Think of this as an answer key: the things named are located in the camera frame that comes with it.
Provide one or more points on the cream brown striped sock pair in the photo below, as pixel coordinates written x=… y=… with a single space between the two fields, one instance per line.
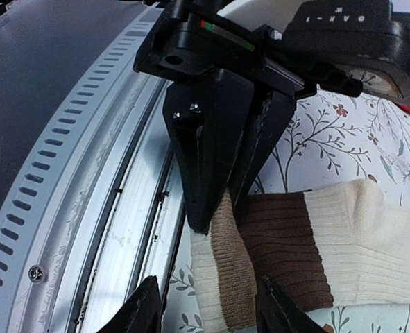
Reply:
x=341 y=245

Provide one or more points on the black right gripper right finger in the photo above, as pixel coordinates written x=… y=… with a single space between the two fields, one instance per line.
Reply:
x=276 y=312

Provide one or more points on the floral patterned table mat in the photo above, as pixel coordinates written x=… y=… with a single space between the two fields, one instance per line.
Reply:
x=330 y=140

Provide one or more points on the aluminium front rail frame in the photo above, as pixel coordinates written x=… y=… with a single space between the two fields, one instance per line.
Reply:
x=90 y=194

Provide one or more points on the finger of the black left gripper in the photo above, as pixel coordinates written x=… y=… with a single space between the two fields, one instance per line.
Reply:
x=268 y=117
x=205 y=118

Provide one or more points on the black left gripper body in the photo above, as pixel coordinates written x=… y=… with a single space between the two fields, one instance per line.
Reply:
x=189 y=39

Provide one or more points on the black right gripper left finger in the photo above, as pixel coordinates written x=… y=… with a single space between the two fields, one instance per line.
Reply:
x=141 y=313

